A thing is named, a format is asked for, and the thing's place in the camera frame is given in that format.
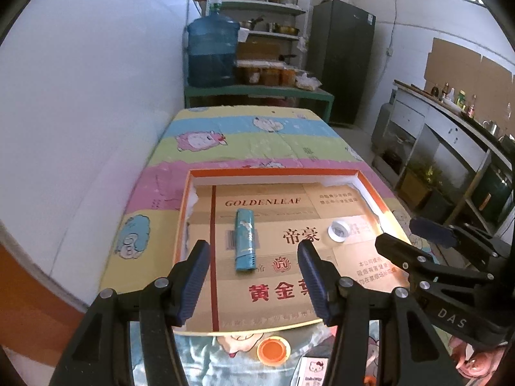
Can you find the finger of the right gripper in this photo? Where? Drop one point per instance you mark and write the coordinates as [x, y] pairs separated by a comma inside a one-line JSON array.
[[402, 253], [452, 236]]

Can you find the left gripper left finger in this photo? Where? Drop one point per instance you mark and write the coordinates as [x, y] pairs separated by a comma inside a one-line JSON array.
[[192, 276]]

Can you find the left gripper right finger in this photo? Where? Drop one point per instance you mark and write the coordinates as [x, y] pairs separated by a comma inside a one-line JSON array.
[[322, 281]]

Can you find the white bottle cap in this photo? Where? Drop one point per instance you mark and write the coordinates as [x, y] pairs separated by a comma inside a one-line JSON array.
[[337, 231]]

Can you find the teal patterned box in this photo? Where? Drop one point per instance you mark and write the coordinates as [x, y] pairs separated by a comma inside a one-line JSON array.
[[245, 241]]

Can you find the orange cap with label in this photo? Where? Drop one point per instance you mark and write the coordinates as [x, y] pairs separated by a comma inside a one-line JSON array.
[[273, 351]]

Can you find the white Hello Kitty box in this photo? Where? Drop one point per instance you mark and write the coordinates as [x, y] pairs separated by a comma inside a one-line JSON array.
[[312, 371]]

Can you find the right hand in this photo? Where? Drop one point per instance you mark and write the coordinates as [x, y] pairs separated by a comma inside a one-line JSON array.
[[477, 366]]

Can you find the white kitchen counter cabinet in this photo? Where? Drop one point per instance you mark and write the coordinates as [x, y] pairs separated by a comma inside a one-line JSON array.
[[442, 164]]

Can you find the orange rimmed cardboard tray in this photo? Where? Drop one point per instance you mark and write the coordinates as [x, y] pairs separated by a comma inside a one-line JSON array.
[[289, 206]]

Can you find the green low bench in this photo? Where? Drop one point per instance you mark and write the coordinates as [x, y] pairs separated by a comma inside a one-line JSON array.
[[261, 92]]

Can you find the dark green refrigerator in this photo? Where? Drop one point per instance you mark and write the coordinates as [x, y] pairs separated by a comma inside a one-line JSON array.
[[339, 51]]

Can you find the brown cardboard box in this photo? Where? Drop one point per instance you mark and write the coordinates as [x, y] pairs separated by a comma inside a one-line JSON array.
[[255, 50]]

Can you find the blue water jug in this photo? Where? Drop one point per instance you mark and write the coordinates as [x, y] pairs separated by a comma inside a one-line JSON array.
[[212, 49]]

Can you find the green wall shelf unit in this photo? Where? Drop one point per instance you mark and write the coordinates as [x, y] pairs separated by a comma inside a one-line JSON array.
[[281, 22]]

